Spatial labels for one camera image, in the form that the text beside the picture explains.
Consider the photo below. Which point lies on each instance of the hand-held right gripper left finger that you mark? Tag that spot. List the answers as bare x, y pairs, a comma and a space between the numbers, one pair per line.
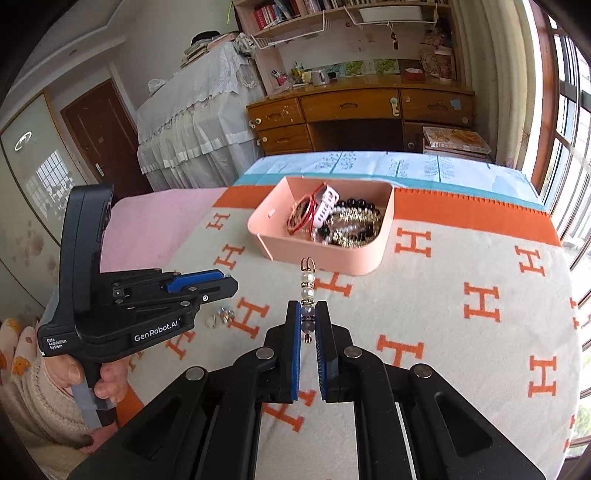
293, 350

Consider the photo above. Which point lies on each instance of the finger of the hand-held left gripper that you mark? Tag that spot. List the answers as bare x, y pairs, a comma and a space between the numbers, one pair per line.
217, 290
194, 280

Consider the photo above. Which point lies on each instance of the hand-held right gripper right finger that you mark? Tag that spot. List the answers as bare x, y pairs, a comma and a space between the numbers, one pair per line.
323, 350

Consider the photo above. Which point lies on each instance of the pink plastic box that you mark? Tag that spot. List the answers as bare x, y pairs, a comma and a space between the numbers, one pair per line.
323, 258

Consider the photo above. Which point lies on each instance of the person's left forearm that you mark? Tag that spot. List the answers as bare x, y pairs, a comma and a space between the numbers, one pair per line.
41, 406

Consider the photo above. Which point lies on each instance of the person's left hand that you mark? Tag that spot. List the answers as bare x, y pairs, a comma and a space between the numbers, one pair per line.
111, 383

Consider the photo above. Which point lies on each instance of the pink blanket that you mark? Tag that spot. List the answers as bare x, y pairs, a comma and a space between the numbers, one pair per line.
161, 221

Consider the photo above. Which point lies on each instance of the glossy white wardrobe door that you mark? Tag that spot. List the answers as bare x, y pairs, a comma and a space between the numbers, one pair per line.
27, 230

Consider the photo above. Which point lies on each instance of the printed white cloth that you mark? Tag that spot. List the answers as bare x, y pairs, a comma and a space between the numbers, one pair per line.
11, 346

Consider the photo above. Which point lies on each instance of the orange letter print blanket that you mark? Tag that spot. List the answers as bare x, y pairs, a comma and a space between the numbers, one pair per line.
438, 277

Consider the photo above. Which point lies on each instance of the brown wooden door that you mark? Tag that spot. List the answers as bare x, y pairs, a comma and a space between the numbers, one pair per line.
106, 134

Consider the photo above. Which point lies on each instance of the piano under white lace cloth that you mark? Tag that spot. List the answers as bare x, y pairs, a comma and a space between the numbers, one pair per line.
194, 129

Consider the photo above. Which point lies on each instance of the small white ornament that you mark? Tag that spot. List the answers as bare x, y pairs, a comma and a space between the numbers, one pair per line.
157, 85

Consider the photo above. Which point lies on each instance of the blue patterned sheet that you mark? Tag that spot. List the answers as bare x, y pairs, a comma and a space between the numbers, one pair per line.
461, 175

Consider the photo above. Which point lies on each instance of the stack of books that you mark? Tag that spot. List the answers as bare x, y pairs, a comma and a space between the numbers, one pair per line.
196, 53

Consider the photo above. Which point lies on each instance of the yellow pen cup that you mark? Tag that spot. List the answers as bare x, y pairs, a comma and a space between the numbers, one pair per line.
298, 76

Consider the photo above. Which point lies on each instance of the wooden desk with drawers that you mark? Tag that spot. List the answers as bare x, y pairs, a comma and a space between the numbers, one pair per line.
351, 104

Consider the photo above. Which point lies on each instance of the grey mug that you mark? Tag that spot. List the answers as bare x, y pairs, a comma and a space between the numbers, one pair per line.
319, 77

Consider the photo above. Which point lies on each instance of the black cap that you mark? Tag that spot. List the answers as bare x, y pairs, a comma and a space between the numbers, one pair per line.
205, 37

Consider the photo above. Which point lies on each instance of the stack of magazines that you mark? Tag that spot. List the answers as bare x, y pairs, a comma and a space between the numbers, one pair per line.
455, 138

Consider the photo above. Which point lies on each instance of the white drawer lock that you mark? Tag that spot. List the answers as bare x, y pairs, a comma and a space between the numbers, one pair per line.
394, 107

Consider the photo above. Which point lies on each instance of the green picture card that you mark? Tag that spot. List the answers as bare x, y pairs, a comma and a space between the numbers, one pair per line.
351, 69
385, 66

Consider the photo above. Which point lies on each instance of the row of books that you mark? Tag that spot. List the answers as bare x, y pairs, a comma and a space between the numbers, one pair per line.
272, 14

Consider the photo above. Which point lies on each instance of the wooden bookshelf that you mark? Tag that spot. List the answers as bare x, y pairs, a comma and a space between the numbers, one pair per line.
369, 46

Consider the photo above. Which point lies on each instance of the red box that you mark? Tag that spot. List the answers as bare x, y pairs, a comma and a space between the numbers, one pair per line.
414, 74

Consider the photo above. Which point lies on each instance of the hanging dark ornament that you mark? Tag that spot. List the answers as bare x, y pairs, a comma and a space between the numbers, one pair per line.
394, 39

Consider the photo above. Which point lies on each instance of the patterned jar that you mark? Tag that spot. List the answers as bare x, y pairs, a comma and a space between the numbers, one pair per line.
442, 67

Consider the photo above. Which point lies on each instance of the white plastic tray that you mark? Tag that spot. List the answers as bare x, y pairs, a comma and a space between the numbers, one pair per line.
390, 14

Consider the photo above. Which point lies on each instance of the beige curtain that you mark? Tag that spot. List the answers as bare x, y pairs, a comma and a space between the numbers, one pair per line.
494, 69

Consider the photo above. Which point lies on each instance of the window with metal grille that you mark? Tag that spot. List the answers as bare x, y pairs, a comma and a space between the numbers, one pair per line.
572, 115

